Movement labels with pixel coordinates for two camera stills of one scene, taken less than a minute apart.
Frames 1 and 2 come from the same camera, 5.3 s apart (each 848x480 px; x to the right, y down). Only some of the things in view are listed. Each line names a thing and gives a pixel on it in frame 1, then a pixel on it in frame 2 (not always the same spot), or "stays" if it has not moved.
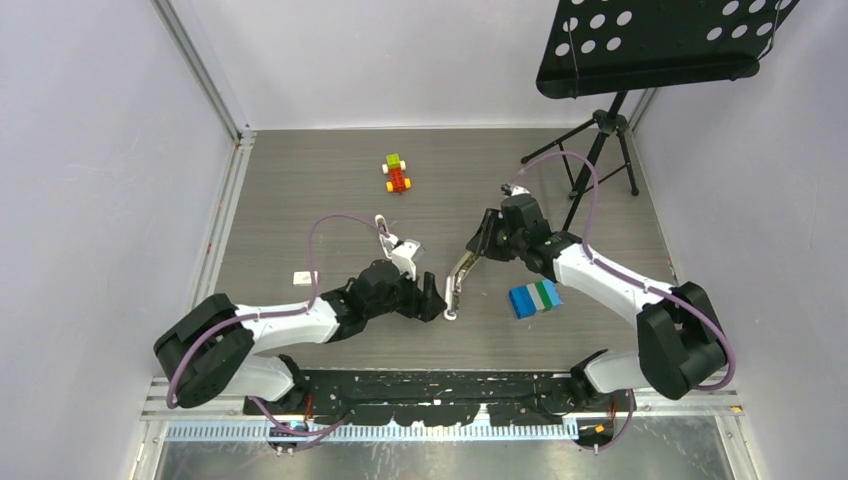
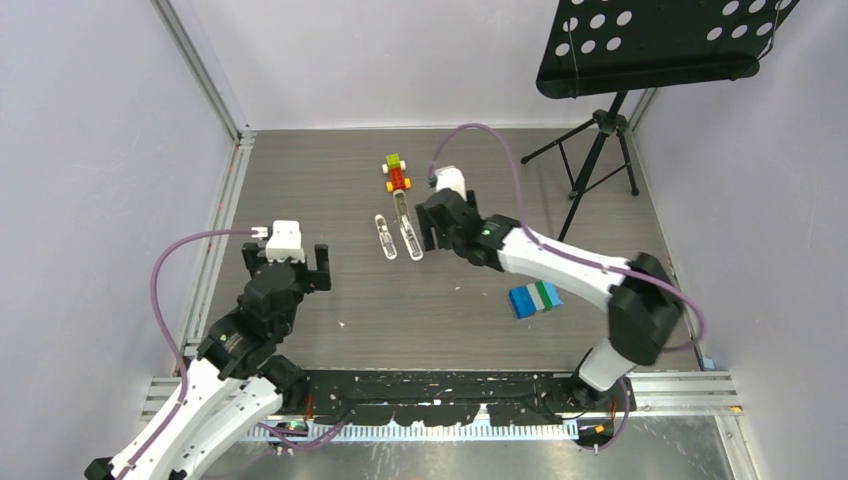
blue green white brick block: (528, 298) stays
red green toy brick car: (394, 167) stays
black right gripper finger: (483, 243) → (437, 218)
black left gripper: (423, 304) → (316, 279)
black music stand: (596, 47) stays
